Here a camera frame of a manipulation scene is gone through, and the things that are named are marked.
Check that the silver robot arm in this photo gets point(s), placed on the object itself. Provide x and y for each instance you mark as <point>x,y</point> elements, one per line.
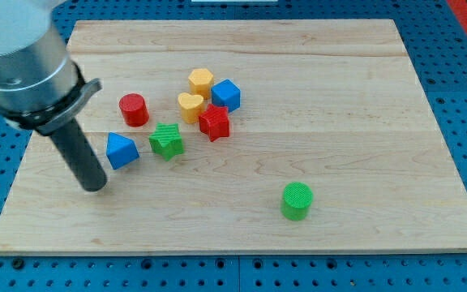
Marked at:
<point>41,88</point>

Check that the wooden board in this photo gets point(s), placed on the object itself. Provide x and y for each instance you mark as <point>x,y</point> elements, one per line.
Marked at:
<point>332,103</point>

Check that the red star block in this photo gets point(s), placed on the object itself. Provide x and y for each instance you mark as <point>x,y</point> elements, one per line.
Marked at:
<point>214,122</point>

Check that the blue cube block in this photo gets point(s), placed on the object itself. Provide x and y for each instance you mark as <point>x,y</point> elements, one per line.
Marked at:
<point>227,94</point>

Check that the yellow heart block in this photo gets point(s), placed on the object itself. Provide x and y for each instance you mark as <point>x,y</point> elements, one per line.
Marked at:
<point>191,107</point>

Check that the green star block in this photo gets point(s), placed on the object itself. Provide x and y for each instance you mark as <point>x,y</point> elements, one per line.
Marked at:
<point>166,140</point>

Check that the yellow hexagon block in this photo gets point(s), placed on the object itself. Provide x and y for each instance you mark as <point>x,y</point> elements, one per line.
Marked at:
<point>200,82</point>

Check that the green cylinder block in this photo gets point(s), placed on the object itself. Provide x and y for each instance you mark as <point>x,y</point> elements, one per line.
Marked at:
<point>296,200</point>

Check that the red cylinder block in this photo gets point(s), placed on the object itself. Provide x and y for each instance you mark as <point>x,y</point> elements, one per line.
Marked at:
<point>134,110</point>

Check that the blue triangle block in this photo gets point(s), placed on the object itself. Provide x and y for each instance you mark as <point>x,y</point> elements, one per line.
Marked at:
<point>120,150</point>

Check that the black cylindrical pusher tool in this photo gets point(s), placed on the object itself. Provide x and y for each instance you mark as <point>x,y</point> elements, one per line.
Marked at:
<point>78,154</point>

